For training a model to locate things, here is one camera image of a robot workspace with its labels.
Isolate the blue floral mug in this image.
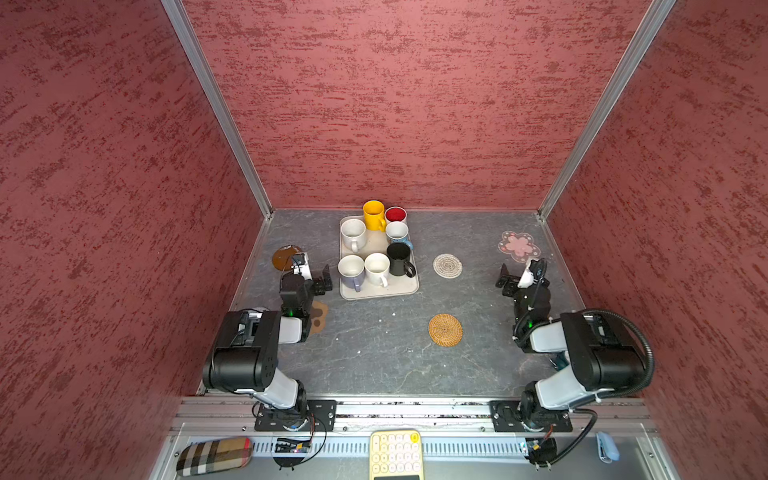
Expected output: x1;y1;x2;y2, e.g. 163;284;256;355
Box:
385;221;413;249

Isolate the white braided coaster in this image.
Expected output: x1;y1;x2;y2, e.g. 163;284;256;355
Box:
433;253;463;279

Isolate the woven rattan coaster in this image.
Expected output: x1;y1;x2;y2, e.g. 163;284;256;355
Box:
428;314;464;348

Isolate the plaid glasses case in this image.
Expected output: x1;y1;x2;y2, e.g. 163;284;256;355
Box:
176;437;254;477

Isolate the yellow mug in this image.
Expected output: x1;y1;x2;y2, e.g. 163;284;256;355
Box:
363;200;387;231

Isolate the beige serving tray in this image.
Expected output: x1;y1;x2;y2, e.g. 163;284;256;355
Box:
336;216;420;301

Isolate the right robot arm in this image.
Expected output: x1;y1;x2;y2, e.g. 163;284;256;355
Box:
489;259;655;432

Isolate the brown paw coaster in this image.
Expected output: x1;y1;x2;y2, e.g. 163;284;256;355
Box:
310;301;329;335

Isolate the yellow keypad calculator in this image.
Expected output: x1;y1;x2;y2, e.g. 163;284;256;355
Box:
369;429;424;480

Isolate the brown glossy coaster left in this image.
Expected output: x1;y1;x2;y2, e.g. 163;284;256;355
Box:
271;245;303;272

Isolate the red interior mug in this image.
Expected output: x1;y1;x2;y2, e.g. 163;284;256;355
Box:
385;206;407;223

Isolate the light blue small device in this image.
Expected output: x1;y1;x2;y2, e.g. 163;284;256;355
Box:
596;432;621;464

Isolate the white mug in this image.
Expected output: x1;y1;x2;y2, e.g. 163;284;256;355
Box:
364;253;390;288
340;218;367;254

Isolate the pink flower coaster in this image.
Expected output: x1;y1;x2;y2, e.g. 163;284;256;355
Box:
498;231;541;264

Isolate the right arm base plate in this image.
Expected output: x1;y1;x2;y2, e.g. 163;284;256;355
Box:
489;400;573;434

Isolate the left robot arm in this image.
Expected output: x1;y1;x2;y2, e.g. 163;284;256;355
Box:
202;253;333;422

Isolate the white mug rear left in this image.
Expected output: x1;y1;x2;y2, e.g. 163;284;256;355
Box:
340;218;367;254

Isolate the black mug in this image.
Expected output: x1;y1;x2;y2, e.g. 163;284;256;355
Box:
386;242;417;278

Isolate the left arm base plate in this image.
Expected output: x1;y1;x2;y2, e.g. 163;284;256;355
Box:
254;399;338;433

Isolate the white mug front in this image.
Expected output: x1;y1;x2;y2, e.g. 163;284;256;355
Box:
364;253;390;288

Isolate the lavender mug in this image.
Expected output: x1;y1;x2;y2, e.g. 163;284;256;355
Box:
338;255;366;293

